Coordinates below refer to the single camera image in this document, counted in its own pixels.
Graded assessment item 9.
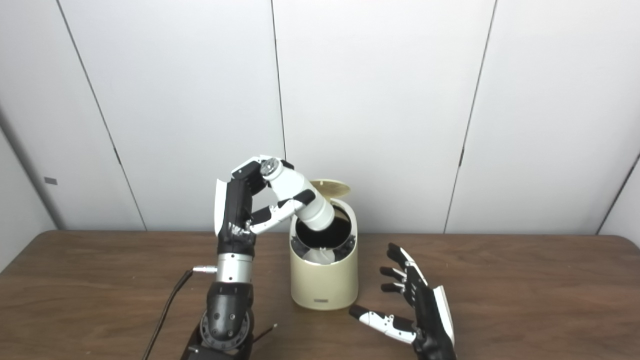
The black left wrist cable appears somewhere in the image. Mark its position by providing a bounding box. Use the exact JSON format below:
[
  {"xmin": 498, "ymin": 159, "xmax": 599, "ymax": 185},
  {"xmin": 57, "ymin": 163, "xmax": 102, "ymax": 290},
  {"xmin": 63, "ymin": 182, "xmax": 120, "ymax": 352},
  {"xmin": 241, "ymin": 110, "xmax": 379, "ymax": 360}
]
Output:
[{"xmin": 141, "ymin": 266, "xmax": 219, "ymax": 360}]

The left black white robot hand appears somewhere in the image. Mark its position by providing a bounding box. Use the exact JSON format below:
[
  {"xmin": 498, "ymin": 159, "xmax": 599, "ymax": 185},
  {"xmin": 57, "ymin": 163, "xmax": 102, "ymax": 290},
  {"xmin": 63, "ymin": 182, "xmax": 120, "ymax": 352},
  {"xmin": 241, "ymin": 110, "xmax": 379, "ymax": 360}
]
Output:
[{"xmin": 214, "ymin": 155, "xmax": 317, "ymax": 256}]

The thin red wire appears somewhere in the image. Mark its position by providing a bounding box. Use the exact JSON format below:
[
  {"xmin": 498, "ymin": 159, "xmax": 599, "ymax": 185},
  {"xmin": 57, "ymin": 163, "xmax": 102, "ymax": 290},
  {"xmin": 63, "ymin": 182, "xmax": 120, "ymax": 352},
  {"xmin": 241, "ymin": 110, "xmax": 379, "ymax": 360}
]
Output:
[{"xmin": 252, "ymin": 325, "xmax": 278, "ymax": 346}]

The small white plastic bottle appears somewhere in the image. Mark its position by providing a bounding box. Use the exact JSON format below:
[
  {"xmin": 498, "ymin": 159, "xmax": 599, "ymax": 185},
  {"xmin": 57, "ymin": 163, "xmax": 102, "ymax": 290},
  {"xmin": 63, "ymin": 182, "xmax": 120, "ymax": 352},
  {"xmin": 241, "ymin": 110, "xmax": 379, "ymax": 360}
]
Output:
[{"xmin": 260, "ymin": 157, "xmax": 336, "ymax": 232}]

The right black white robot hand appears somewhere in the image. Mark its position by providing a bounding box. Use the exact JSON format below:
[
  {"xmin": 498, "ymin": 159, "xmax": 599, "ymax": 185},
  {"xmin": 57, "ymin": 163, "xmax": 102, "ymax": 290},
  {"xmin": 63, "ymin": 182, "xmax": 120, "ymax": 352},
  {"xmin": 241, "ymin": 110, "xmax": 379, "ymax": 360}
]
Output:
[{"xmin": 349, "ymin": 243, "xmax": 457, "ymax": 360}]

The black bin liner bag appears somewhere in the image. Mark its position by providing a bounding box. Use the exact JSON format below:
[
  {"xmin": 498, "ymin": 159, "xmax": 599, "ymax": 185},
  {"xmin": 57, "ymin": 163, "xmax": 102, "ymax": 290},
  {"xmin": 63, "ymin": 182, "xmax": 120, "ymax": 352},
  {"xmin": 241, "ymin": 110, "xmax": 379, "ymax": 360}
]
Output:
[{"xmin": 292, "ymin": 205, "xmax": 357, "ymax": 265}]

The cream-colored bin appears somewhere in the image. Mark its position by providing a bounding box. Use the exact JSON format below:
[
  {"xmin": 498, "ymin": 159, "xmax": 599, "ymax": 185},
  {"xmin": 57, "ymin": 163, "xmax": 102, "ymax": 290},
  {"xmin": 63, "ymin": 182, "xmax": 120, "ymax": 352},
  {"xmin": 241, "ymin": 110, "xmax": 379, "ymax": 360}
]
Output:
[{"xmin": 289, "ymin": 197, "xmax": 359, "ymax": 311}]

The cream round bin lid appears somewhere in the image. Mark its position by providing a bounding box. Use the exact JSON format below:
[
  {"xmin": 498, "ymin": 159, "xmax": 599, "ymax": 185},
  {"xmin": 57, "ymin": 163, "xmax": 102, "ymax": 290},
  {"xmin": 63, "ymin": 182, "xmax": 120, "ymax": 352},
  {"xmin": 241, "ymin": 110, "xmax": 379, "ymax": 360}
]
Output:
[{"xmin": 310, "ymin": 179, "xmax": 351, "ymax": 201}]

